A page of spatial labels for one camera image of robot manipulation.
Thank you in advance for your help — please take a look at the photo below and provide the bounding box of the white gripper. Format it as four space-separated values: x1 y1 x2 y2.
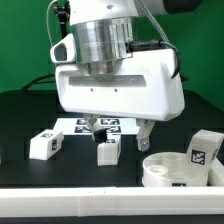
50 34 185 151

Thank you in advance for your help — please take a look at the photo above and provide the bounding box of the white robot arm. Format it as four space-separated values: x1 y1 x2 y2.
50 0 203 151

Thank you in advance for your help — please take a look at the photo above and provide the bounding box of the white marker sheet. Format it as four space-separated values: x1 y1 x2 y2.
54 118 139 135

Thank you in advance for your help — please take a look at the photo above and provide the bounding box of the white front fence bar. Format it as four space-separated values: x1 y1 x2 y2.
0 187 224 218

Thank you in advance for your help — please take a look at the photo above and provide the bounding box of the white fence bar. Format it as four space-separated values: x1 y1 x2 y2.
0 187 224 218
208 168 224 187

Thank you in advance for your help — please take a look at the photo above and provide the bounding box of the white right fence bar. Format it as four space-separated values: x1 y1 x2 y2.
208 168 224 187

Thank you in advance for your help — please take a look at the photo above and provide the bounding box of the black cable bundle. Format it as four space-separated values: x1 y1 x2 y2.
21 73 58 92

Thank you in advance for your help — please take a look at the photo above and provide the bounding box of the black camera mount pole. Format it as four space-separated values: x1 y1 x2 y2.
53 1 70 38

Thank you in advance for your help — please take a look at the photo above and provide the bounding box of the white cable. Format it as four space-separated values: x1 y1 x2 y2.
46 0 60 48

